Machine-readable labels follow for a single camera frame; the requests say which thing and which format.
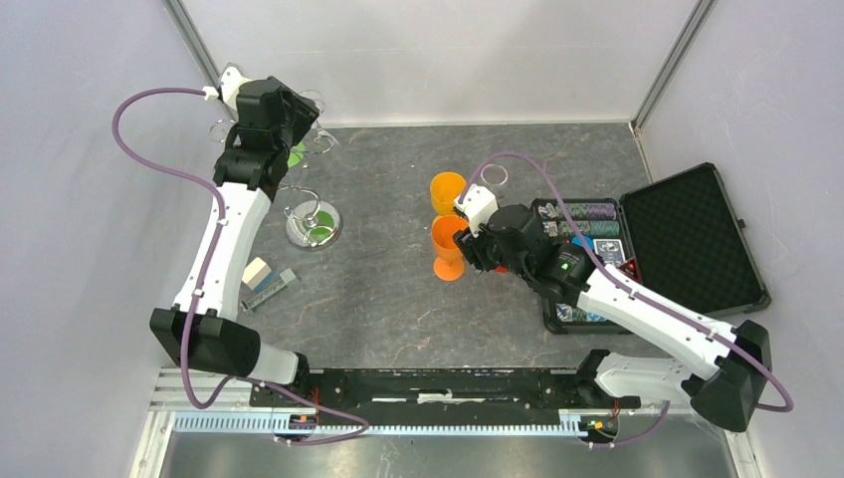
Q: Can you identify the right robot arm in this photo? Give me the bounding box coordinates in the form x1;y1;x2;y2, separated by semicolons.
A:
454;198;773;432

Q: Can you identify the orange wine glass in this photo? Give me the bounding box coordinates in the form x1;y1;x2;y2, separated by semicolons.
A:
431;215;468;282

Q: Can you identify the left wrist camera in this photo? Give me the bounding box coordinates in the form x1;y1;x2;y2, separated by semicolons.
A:
201;63;252;113

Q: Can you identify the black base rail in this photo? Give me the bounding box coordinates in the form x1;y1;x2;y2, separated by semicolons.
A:
289;355;642;428

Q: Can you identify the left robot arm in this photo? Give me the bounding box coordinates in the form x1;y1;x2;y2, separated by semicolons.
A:
149;67;319;406

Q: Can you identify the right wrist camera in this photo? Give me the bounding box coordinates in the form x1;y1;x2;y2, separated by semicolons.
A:
453;184;499;237

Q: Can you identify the chrome wine glass rack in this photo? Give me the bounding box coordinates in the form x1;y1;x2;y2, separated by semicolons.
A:
213;81;342;249

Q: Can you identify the blue round dealer chip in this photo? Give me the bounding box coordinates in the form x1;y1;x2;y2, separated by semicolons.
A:
571;235;594;250

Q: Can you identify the yellow wine glass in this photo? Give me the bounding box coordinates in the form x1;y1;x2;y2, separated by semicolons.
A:
429;171;467;216

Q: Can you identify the green wine glass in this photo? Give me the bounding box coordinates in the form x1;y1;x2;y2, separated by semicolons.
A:
287;142;308;169

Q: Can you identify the blue playing card deck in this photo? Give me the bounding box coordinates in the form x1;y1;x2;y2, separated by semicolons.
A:
593;239;627;267

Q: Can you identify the beige and blue toy brick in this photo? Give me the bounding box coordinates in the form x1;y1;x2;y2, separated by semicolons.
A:
242;257;275;293

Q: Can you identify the grey toy girder piece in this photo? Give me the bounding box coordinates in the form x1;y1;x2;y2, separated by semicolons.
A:
240;268;299;313

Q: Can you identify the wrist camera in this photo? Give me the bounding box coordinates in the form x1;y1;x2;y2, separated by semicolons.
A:
453;184;499;237
201;63;252;113

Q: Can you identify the clear wine glass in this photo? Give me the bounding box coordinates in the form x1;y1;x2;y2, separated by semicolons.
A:
299;89;338;154
480;163;510;201

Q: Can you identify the black poker chip case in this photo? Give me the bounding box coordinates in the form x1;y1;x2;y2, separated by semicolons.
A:
530;162;771;318

